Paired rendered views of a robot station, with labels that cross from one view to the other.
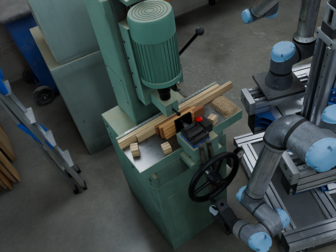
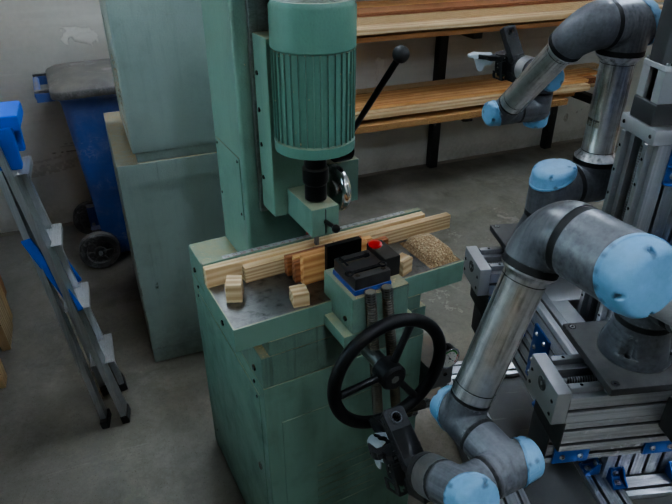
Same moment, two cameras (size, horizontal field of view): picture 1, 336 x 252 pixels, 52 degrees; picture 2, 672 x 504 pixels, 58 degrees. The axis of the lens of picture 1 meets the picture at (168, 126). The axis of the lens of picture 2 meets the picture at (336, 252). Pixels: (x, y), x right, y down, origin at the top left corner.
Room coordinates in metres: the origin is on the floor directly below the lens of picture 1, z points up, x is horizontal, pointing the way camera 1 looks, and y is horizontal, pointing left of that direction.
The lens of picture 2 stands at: (-0.09, -0.02, 1.68)
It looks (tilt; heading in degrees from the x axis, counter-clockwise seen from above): 31 degrees down; 358
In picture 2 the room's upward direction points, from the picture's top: straight up
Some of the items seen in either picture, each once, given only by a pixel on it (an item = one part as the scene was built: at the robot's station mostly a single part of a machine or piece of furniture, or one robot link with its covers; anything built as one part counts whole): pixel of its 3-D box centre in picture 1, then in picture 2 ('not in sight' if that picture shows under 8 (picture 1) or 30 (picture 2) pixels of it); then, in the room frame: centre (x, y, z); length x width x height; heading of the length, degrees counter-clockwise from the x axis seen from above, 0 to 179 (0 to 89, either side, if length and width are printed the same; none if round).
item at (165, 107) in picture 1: (164, 102); (313, 212); (1.20, -0.01, 1.03); 0.14 x 0.07 x 0.09; 26
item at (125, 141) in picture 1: (171, 114); (322, 246); (1.21, -0.03, 0.93); 0.60 x 0.02 x 0.05; 116
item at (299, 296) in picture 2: (166, 148); (299, 295); (1.01, 0.03, 0.92); 0.04 x 0.04 x 0.03; 17
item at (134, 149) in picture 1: (134, 149); (234, 288); (1.03, 0.17, 0.92); 0.04 x 0.04 x 0.05; 2
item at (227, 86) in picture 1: (186, 110); (353, 244); (1.23, -0.11, 0.92); 0.58 x 0.02 x 0.04; 116
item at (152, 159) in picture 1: (187, 136); (346, 290); (1.10, -0.08, 0.87); 0.61 x 0.30 x 0.06; 116
